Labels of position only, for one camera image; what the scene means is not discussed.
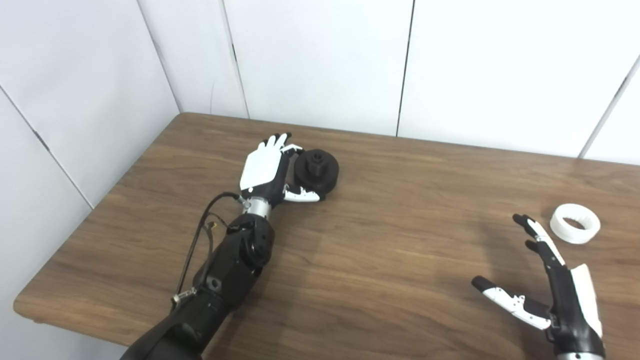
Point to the round black plastic part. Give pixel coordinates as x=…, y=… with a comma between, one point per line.
x=327, y=175

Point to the white and black left hand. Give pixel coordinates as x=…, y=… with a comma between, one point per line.
x=260, y=167

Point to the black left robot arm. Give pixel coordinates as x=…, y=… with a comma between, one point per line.
x=230, y=270

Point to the white and black right hand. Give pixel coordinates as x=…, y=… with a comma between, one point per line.
x=570, y=305

